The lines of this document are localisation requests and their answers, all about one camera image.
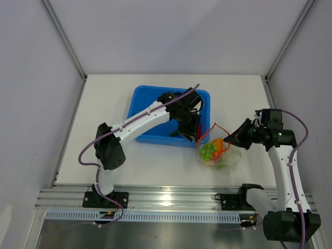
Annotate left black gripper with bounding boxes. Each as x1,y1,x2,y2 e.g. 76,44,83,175
175,111,201,143

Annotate red chili pepper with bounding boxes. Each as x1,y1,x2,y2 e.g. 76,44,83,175
197,125,202,139

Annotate green chili pepper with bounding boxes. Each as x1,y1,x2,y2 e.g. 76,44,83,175
170,130,179,137

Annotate orange red mango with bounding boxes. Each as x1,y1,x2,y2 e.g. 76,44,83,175
212,138,224,161

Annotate green grape bunch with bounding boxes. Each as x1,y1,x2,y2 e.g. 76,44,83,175
199,142,214,162

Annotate white cauliflower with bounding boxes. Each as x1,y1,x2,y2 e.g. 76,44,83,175
216,149,242,170

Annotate clear zip top bag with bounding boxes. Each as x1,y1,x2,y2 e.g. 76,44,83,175
195,123,242,177

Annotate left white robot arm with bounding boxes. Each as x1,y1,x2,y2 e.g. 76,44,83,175
93,88,204,208

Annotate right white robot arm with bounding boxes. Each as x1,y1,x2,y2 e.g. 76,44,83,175
224,108,321,248

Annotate blue plastic bin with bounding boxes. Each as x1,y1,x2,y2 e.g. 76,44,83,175
127,85,211,148

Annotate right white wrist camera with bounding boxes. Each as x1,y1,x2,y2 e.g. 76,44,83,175
255,109,262,117

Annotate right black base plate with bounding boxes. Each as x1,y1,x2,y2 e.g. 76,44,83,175
214,193,255,211

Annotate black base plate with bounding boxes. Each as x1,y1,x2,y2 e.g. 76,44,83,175
214,193,255,211
82,191,130,209

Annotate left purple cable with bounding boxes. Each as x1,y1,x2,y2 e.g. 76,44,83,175
78,83,200,228

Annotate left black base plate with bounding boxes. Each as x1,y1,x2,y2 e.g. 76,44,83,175
82,191,130,209

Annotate right aluminium frame post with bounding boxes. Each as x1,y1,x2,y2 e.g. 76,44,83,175
265,0,318,84

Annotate aluminium frame post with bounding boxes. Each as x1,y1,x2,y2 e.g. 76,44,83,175
265,0,318,84
39,0,87,81

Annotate aluminium mounting rail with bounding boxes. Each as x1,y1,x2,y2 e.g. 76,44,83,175
34,184,316,210

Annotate left aluminium frame post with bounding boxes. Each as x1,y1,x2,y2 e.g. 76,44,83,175
39,0,87,81

